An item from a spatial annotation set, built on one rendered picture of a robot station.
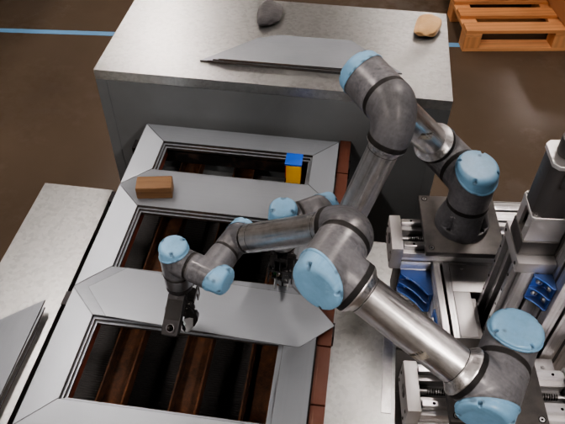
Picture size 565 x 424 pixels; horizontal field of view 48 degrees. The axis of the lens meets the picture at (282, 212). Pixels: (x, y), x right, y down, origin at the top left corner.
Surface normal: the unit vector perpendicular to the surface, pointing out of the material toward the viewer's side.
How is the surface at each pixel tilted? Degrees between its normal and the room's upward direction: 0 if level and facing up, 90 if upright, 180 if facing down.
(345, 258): 25
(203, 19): 0
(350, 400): 0
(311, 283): 87
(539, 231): 90
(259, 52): 0
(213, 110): 90
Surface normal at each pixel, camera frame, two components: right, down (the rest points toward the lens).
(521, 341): 0.07, -0.77
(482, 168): 0.07, -0.59
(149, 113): -0.14, 0.72
